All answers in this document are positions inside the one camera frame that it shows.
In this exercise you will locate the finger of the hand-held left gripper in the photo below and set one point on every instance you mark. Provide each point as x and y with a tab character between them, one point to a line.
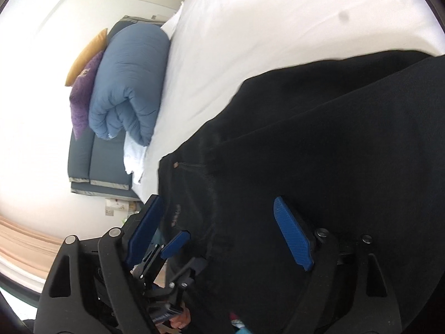
191	268
175	243

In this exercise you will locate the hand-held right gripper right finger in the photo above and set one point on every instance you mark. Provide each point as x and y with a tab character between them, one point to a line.
293	233

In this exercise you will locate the white bed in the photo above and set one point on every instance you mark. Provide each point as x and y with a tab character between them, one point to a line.
260	24

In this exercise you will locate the white pillow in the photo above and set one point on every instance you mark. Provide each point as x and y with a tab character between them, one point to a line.
172	24

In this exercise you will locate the purple pillow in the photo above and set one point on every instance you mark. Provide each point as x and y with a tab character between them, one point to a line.
83	94

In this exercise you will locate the person's left hand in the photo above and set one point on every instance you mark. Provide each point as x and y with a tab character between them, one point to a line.
180	323

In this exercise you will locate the rolled blue duvet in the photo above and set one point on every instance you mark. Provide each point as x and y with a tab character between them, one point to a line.
128	76

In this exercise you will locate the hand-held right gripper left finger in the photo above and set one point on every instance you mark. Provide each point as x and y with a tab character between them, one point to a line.
144	226

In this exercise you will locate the black pants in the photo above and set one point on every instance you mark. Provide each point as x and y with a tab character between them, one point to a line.
313	146

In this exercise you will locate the grey padded headboard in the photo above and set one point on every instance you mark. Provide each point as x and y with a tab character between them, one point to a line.
100	160

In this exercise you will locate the yellow pillow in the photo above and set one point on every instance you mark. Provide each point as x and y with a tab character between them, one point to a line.
87	55

